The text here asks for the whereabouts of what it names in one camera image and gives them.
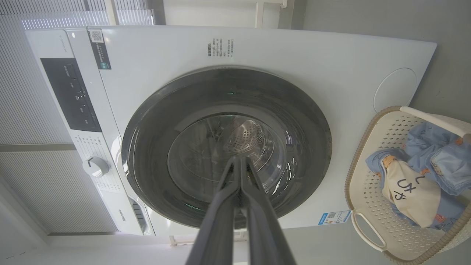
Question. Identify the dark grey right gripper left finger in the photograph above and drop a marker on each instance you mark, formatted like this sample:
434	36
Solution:
217	228

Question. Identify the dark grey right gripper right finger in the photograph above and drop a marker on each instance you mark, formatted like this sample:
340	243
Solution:
265	235

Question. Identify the dark round glass washer door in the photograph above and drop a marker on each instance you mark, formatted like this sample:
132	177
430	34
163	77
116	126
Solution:
154	147

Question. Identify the cream garment with black writing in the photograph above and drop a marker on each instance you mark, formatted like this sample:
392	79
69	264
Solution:
415	198

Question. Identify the blue garment with orange prints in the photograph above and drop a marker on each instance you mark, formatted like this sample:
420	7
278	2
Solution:
450	173

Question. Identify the steel perforated washer drum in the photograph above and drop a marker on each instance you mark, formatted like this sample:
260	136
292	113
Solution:
246	138

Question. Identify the white washing machine dial knob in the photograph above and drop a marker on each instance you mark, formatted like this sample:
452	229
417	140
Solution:
95	166

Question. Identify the white front-load washing machine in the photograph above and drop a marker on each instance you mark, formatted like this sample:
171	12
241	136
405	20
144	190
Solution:
294	55

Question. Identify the black washer control panel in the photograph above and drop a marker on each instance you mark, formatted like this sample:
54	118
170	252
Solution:
71	95

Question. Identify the blue energy label sticker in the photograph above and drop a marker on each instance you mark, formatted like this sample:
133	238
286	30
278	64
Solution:
334	217

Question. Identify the cream perforated plastic laundry basket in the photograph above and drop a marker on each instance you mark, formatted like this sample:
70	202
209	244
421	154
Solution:
371	217

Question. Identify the round white filter cover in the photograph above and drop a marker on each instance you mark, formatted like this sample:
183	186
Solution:
395	90

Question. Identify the dark QR code sticker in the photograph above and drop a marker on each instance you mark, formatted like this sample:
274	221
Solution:
99	49

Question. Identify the white metal railing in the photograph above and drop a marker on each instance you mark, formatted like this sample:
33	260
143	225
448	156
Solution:
259	14

